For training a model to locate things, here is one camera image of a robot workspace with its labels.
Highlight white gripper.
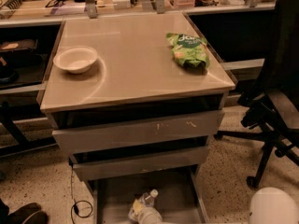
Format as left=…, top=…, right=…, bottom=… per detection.
left=132, top=199, right=163, bottom=224

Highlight clear plastic water bottle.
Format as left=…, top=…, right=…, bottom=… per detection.
left=128, top=189, right=159, bottom=222

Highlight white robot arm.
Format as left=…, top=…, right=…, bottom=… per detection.
left=128, top=187, right=299, bottom=224

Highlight open bottom drawer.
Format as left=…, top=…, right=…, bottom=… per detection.
left=94, top=167, right=208, bottom=224

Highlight middle grey drawer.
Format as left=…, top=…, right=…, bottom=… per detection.
left=73, top=146, right=209, bottom=181

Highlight grey drawer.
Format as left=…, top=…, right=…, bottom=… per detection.
left=52, top=110, right=224, bottom=155
left=73, top=146, right=209, bottom=181

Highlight top grey drawer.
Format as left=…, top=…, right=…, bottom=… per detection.
left=52, top=110, right=224, bottom=155

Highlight grey drawer cabinet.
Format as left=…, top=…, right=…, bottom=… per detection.
left=36, top=11, right=238, bottom=224

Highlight white paper bowl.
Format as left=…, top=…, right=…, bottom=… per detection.
left=53, top=46, right=97, bottom=75

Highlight green snack bag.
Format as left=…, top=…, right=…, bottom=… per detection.
left=166, top=33, right=209, bottom=68

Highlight black office chair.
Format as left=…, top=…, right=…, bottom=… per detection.
left=215, top=0, right=299, bottom=189

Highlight black eyeglasses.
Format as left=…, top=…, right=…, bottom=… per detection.
left=46, top=0, right=66, bottom=8

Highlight long background workbench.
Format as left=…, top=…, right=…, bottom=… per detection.
left=0, top=0, right=275, bottom=28

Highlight black cable on floor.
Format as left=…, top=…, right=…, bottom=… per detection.
left=68, top=165, right=94, bottom=224

